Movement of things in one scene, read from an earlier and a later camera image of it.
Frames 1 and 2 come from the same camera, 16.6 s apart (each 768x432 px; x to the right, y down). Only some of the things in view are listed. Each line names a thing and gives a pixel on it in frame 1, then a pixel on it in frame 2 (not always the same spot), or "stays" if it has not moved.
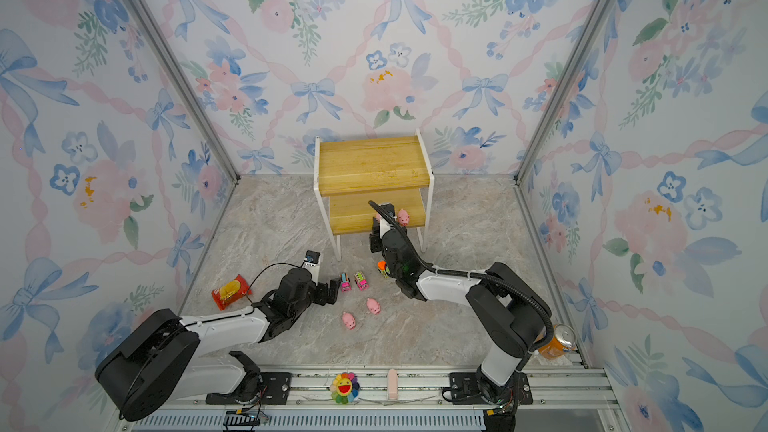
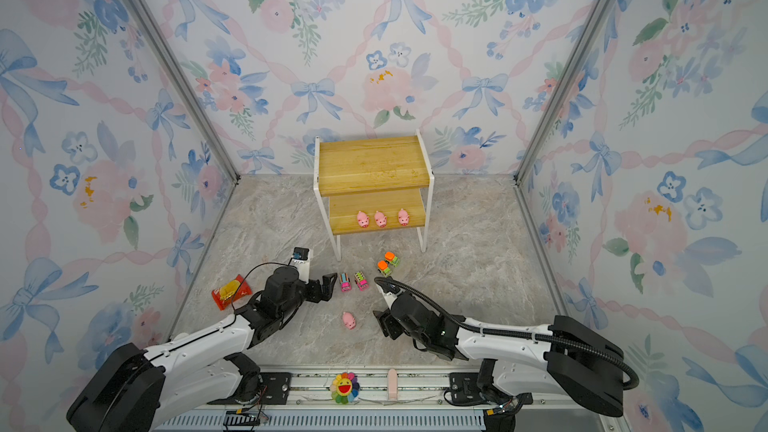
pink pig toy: x=403 y=217 stays
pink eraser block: x=392 y=384 stays
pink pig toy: x=373 y=306 -> x=363 y=219
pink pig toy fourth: x=349 y=320 stays
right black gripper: x=376 y=243 -> x=387 y=324
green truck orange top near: x=382 y=265 stays
